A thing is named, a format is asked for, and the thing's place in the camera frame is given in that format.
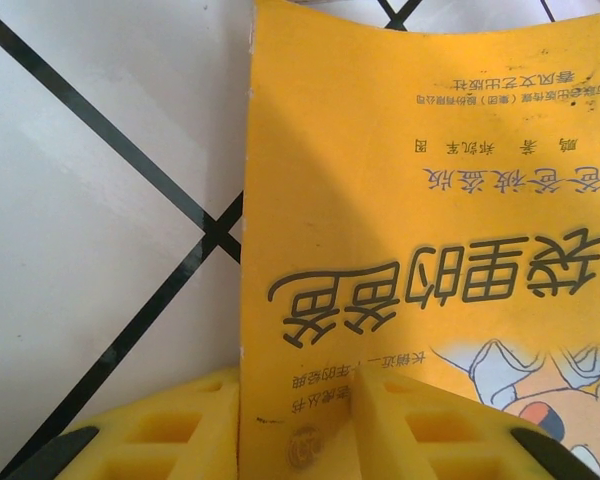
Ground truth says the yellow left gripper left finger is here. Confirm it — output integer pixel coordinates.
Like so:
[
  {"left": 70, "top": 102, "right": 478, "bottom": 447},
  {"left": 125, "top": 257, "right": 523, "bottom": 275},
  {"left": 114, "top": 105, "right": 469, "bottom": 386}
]
[{"left": 49, "top": 366, "right": 241, "bottom": 480}]

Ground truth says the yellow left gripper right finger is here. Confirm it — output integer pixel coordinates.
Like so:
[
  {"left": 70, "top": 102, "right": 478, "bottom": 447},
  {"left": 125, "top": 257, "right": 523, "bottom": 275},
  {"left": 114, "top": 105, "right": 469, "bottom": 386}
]
[{"left": 349, "top": 369, "right": 600, "bottom": 480}]

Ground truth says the yellow cartoon book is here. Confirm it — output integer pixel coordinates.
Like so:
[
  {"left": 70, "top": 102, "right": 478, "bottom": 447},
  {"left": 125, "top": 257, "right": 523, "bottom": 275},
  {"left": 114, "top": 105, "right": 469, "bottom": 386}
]
[{"left": 236, "top": 0, "right": 600, "bottom": 480}]

